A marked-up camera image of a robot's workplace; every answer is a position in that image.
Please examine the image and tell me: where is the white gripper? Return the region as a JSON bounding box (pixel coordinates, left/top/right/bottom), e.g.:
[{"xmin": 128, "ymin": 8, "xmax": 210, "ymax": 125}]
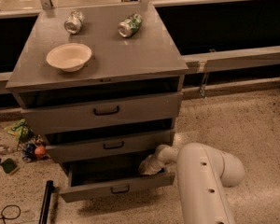
[{"xmin": 138, "ymin": 155, "xmax": 165, "ymax": 175}]

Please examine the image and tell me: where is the grey bottom drawer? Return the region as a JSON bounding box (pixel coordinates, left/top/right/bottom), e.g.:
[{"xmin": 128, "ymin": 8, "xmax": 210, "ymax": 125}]
[{"xmin": 60, "ymin": 150, "xmax": 175, "ymax": 203}]

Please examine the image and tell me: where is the grey drawer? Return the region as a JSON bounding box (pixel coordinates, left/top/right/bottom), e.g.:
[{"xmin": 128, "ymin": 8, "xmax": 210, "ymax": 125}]
[
  {"xmin": 22, "ymin": 92, "xmax": 182, "ymax": 134},
  {"xmin": 60, "ymin": 150, "xmax": 175, "ymax": 203},
  {"xmin": 46, "ymin": 129, "xmax": 175, "ymax": 163}
]

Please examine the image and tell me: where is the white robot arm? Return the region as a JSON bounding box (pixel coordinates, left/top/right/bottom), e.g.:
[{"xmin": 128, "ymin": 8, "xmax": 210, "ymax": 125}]
[{"xmin": 139, "ymin": 143, "xmax": 245, "ymax": 224}]

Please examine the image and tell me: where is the grey middle drawer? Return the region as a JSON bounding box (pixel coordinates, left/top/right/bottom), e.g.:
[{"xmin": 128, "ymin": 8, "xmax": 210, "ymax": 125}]
[{"xmin": 46, "ymin": 129, "xmax": 175, "ymax": 163}]

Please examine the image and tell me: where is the grey drawer cabinet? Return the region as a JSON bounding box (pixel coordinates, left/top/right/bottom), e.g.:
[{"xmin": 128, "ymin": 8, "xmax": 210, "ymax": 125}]
[{"xmin": 5, "ymin": 3, "xmax": 189, "ymax": 173}]

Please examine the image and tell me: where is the grey top drawer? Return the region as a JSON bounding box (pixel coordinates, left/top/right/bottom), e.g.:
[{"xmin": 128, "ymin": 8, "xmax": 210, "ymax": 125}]
[{"xmin": 22, "ymin": 92, "xmax": 182, "ymax": 134}]

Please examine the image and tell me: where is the black metal bar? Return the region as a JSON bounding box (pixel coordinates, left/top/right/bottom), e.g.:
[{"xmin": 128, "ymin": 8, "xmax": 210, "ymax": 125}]
[{"xmin": 38, "ymin": 180, "xmax": 55, "ymax": 224}]

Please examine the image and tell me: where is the orange fruit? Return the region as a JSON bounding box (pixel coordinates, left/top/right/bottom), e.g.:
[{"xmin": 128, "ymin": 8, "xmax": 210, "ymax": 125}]
[{"xmin": 35, "ymin": 146, "xmax": 47, "ymax": 159}]

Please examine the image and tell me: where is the blue soda can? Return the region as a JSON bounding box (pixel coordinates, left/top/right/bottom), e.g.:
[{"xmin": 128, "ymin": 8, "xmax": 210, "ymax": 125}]
[{"xmin": 22, "ymin": 143, "xmax": 36, "ymax": 162}]

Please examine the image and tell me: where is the white paper bowl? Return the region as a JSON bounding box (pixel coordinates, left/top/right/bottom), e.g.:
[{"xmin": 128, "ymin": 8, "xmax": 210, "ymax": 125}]
[{"xmin": 46, "ymin": 43, "xmax": 92, "ymax": 72}]

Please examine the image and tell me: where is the green chip bag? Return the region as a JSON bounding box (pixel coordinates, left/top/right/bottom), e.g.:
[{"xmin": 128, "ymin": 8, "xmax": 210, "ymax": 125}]
[{"xmin": 5, "ymin": 119, "xmax": 34, "ymax": 142}]

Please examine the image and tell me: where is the green and white can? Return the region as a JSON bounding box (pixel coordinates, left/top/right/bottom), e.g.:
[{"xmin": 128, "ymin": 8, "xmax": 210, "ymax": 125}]
[{"xmin": 118, "ymin": 13, "xmax": 143, "ymax": 38}]

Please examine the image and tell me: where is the green yellow sponge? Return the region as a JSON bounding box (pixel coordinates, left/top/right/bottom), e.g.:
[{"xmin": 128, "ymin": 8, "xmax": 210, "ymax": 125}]
[{"xmin": 1, "ymin": 158, "xmax": 19, "ymax": 175}]

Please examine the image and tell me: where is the clear plastic bottle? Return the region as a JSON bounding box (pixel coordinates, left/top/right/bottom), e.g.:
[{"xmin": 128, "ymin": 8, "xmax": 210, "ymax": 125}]
[{"xmin": 0, "ymin": 145, "xmax": 14, "ymax": 155}]

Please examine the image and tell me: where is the silver crushed can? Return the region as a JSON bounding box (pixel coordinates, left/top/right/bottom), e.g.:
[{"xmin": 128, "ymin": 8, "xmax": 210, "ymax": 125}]
[{"xmin": 64, "ymin": 10, "xmax": 85, "ymax": 35}]

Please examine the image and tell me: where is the grey metal rail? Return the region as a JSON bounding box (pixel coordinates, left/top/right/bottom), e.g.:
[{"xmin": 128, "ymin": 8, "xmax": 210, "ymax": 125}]
[{"xmin": 183, "ymin": 46, "xmax": 280, "ymax": 74}]

